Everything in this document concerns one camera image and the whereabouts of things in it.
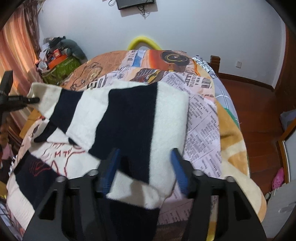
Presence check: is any wooden bed post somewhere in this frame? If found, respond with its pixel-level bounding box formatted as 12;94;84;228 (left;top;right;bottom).
209;55;221;74

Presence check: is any striped orange curtain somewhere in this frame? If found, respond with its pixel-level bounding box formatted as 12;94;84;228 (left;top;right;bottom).
0;0;45;130

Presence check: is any black white striped sweater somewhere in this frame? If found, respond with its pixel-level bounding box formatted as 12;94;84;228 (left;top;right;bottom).
6;79;190;230

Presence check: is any white wardrobe with heart stickers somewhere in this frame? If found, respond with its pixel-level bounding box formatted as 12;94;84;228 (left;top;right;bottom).
262;110;295;240

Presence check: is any grey jacket on pile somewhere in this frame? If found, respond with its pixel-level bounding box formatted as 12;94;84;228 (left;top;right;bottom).
57;38;87;60

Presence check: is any green patterned storage hamper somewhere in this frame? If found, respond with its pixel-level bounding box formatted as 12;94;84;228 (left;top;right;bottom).
42;56;81;85

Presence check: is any small black wall monitor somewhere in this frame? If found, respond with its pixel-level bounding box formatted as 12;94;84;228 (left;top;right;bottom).
116;0;155;10

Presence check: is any yellow foam padded bed rail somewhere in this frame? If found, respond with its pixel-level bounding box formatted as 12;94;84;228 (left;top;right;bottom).
127;36;162;51

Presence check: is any pink slipper on floor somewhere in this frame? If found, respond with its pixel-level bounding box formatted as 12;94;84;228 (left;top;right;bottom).
271;168;285;190

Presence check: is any orange box on hamper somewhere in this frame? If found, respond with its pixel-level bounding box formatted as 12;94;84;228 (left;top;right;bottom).
48;55;67;70

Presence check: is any printed newspaper pattern bedspread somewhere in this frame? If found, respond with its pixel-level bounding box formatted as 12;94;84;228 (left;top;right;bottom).
6;50;266;240

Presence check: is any white wall socket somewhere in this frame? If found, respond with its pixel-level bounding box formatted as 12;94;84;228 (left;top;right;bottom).
236;61;242;68

